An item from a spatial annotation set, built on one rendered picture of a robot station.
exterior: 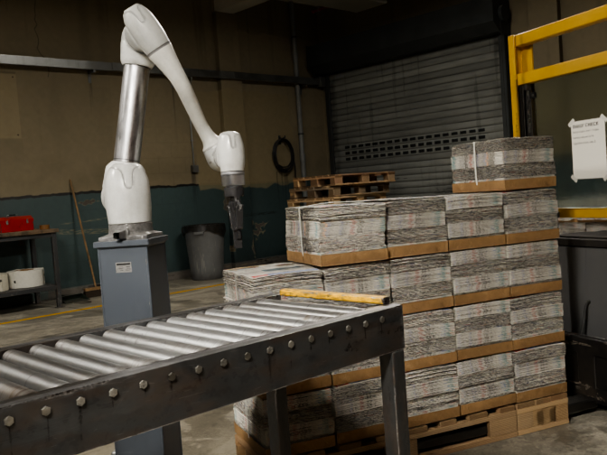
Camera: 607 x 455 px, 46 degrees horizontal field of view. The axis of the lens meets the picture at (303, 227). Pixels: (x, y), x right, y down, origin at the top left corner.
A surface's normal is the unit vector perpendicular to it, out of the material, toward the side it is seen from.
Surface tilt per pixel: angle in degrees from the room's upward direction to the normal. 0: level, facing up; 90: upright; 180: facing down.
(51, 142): 90
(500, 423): 90
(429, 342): 90
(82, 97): 90
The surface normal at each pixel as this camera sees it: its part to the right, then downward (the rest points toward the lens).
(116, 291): -0.15, 0.07
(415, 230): 0.37, 0.02
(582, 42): -0.73, 0.09
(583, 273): -0.91, 0.09
